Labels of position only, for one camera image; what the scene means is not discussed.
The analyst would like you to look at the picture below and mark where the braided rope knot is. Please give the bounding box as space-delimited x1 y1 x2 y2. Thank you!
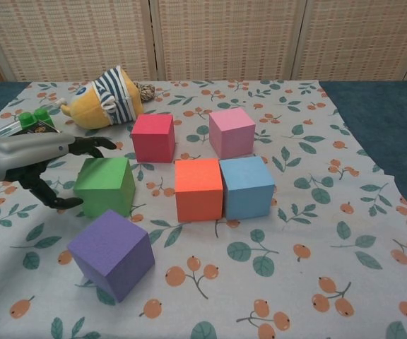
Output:
134 81 156 103

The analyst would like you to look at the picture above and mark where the black snack packet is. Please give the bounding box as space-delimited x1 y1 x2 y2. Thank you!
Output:
25 119 63 136

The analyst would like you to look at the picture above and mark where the pink foam cube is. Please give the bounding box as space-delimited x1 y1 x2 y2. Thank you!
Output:
208 107 256 160

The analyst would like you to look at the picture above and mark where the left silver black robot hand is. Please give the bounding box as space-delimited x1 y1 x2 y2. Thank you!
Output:
0 132 117 210

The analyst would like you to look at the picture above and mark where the blue foam cube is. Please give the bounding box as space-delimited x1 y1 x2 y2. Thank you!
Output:
218 155 275 220

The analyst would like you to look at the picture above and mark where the red foam cube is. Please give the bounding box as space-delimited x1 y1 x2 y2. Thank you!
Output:
131 113 175 164

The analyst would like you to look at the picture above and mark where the woven bamboo folding screen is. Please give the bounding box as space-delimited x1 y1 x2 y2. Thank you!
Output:
0 0 407 84

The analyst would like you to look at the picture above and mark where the floral print tablecloth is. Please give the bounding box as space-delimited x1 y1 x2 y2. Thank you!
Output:
0 80 407 339

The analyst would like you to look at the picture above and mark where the yellow plush toy striped shirt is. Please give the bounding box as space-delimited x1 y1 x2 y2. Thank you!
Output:
60 65 144 129

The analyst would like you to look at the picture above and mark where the purple foam cube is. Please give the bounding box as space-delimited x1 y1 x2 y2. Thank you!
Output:
67 208 155 304

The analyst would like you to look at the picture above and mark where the green foam cube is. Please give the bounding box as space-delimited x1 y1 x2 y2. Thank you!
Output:
73 157 136 218

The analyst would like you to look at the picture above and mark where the green toy brick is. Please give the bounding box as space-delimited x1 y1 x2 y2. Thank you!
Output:
16 108 56 133

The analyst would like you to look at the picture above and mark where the orange foam cube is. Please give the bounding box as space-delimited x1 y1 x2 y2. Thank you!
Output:
174 158 225 223

